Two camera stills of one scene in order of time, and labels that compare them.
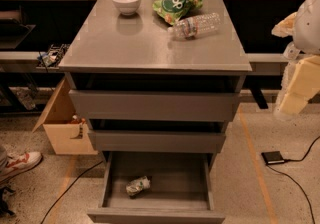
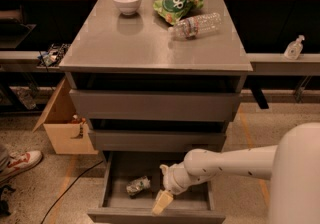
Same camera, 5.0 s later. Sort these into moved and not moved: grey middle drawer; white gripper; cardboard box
Moved: white gripper
Not moved: grey middle drawer; cardboard box
